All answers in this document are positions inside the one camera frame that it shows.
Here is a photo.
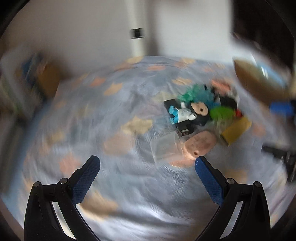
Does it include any black-haired figure red outfit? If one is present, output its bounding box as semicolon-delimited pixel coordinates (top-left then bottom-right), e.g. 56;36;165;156
206;84;243;119

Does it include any green translucent splash piece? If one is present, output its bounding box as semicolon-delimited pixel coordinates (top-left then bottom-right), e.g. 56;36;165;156
209;106;235;121

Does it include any yellow rectangular block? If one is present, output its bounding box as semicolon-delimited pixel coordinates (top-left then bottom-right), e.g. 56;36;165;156
220;116;252;146

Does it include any black-haired doll white outfit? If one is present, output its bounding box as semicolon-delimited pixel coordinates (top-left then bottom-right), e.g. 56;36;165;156
169;102;211;126

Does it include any teal translucent splash piece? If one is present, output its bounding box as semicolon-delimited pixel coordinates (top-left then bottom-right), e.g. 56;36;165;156
178;84;219;108

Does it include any clear plastic cup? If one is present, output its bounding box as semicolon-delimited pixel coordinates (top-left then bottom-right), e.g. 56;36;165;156
150;132;184;163

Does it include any black monitor screen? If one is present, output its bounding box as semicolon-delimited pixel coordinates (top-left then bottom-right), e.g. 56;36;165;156
232;0;295;69

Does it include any patterned blue tablecloth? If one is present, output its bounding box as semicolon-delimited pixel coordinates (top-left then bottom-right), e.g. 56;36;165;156
2;57;295;240

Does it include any yellow pencil holder box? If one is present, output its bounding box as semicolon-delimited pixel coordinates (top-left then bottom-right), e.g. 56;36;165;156
37;62;61;98

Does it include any upright books stack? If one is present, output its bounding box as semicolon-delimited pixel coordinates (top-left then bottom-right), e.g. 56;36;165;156
1;44;45;119

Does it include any white lamp pole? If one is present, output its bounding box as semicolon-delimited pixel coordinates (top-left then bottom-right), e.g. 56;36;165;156
125;0;147;57

